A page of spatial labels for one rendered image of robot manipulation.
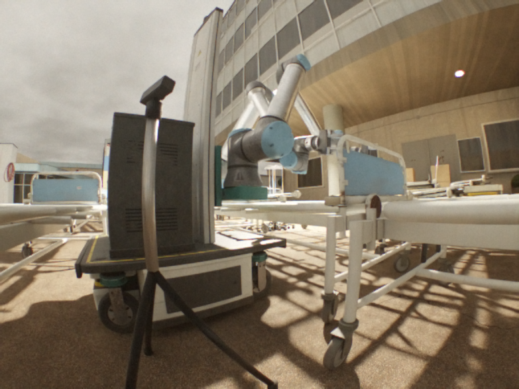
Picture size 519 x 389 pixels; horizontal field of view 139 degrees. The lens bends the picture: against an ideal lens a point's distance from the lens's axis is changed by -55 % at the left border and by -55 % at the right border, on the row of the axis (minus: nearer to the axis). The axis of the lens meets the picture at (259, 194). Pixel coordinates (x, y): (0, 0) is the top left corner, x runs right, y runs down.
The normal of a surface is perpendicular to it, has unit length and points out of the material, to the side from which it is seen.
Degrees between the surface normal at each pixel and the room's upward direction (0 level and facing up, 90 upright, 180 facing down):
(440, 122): 90
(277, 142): 94
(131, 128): 90
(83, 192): 90
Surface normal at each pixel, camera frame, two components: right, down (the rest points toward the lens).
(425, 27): -0.85, 0.00
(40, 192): 0.54, -0.04
